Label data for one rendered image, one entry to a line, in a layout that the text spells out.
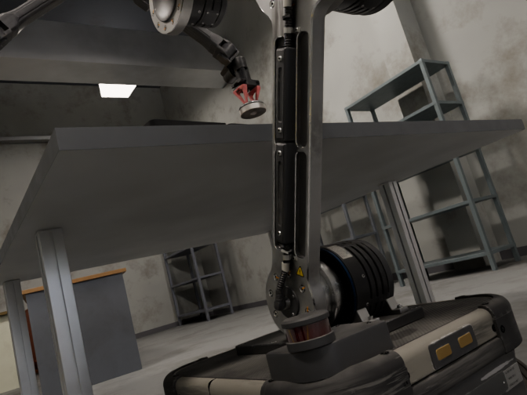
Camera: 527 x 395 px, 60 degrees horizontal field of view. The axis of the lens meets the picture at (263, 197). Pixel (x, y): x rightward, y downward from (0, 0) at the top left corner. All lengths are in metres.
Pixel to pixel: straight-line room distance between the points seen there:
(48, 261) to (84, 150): 0.58
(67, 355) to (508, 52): 4.10
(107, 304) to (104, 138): 2.84
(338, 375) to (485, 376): 0.28
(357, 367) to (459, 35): 4.33
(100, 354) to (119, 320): 0.25
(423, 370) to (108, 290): 3.06
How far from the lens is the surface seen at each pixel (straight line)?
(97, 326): 3.59
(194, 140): 0.87
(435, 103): 3.99
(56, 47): 6.36
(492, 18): 4.69
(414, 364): 0.72
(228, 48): 1.89
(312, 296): 0.80
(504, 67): 4.57
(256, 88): 1.86
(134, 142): 0.83
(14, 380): 5.43
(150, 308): 8.41
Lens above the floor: 0.38
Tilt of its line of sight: 10 degrees up
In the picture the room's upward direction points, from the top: 15 degrees counter-clockwise
